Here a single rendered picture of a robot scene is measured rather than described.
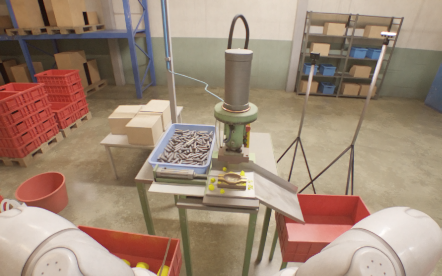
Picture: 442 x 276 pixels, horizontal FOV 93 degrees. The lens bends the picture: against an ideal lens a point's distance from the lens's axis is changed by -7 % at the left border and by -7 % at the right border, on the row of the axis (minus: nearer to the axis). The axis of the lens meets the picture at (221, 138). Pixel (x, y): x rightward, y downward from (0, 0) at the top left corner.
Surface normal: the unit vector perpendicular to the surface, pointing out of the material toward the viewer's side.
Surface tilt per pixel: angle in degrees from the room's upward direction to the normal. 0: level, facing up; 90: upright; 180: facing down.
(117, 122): 90
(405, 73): 90
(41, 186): 81
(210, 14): 90
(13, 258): 41
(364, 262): 26
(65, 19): 90
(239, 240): 0
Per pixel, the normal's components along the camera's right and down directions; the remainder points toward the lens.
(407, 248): 0.04, -0.56
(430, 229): 0.34, -0.64
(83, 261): 0.81, -0.58
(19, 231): -0.06, -0.79
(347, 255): -0.70, -0.70
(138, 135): -0.08, 0.49
